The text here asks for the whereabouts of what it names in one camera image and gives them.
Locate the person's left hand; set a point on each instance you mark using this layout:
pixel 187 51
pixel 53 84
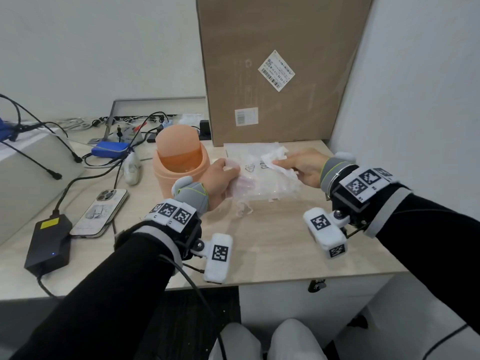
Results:
pixel 216 180

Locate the person's right hand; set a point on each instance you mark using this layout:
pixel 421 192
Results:
pixel 309 166

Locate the person's right fingers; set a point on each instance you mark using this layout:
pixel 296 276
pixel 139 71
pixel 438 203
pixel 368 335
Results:
pixel 290 160

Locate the person's left fingers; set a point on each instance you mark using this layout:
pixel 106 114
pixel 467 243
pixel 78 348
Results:
pixel 230 167

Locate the white tissue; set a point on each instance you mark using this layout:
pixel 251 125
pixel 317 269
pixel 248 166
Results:
pixel 276 155

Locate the clear plastic bag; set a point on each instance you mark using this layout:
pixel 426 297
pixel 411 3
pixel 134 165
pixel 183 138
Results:
pixel 264 181

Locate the person's left forearm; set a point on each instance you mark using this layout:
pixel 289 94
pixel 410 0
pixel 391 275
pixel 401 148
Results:
pixel 112 292

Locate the person's right forearm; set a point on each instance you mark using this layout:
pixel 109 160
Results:
pixel 431 232

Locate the torn plastic scrap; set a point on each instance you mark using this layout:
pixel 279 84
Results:
pixel 243 209

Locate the small black box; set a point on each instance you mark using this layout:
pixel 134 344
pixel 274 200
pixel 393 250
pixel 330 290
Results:
pixel 204 129

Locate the orange swing-lid trash bin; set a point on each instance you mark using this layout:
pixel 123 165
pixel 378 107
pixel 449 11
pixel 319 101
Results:
pixel 179 157

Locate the small clear plastic wrapper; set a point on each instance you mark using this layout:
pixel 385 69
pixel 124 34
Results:
pixel 189 119

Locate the white handheld device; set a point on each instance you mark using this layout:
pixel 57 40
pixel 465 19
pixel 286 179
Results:
pixel 132 168

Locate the large cardboard box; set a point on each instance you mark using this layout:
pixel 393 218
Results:
pixel 277 59

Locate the black power strip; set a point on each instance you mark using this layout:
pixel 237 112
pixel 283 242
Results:
pixel 142 116

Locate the blue pouch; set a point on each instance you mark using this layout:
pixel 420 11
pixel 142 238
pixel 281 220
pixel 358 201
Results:
pixel 110 149

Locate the drawer key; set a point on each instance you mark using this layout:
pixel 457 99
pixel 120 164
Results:
pixel 317 285

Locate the smartphone with clear case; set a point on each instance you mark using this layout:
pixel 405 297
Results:
pixel 100 211

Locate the person's legs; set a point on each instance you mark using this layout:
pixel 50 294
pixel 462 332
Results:
pixel 270 343

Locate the black power adapter yellow label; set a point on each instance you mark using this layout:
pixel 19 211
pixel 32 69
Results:
pixel 48 241

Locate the blue object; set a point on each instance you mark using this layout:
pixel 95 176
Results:
pixel 4 129

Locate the white marker left wrist camera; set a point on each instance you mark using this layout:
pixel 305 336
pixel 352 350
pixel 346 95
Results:
pixel 180 215

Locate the white marker wrist camera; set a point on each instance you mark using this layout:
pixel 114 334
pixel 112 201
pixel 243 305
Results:
pixel 180 215
pixel 356 187

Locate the white marker right wrist camera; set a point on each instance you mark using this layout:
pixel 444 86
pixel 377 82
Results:
pixel 356 187

